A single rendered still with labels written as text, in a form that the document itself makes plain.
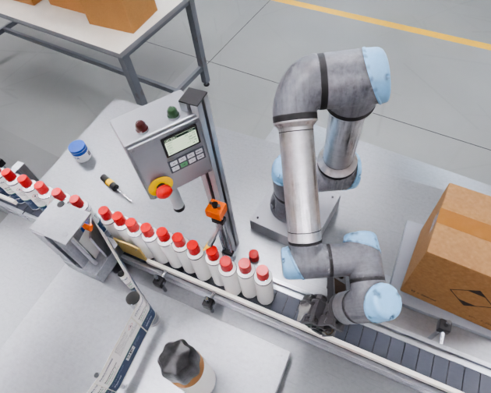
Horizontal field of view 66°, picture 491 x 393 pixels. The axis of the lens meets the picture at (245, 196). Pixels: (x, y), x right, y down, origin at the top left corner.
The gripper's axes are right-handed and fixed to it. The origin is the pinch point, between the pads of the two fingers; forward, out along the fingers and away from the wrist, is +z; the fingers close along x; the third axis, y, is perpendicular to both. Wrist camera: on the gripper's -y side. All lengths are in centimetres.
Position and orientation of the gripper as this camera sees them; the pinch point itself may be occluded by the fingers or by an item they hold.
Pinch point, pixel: (303, 307)
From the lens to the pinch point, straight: 113.5
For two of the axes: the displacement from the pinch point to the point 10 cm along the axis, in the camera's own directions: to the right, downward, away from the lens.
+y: -4.2, 7.7, -4.9
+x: 8.3, 5.4, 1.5
